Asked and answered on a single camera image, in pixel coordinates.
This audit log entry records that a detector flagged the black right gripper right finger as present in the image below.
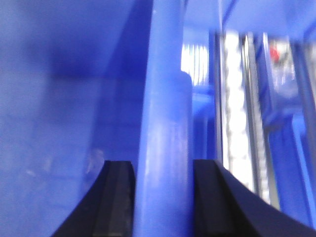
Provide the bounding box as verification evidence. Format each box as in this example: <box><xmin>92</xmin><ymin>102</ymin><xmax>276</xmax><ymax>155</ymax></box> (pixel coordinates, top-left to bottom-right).
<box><xmin>193</xmin><ymin>159</ymin><xmax>316</xmax><ymax>237</ymax></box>

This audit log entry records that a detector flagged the large blue plastic bin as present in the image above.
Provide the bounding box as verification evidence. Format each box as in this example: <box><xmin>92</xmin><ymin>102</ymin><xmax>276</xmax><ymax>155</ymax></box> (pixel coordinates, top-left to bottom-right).
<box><xmin>0</xmin><ymin>0</ymin><xmax>316</xmax><ymax>237</ymax></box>

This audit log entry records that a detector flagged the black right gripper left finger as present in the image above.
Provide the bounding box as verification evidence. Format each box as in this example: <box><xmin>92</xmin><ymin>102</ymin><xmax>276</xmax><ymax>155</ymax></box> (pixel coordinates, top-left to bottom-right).
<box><xmin>53</xmin><ymin>160</ymin><xmax>136</xmax><ymax>237</ymax></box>

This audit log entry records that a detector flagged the stainless steel shelf rail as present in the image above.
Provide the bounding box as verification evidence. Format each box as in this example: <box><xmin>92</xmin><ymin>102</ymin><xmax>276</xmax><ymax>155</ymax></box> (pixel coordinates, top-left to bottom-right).
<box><xmin>243</xmin><ymin>33</ymin><xmax>280</xmax><ymax>210</ymax></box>

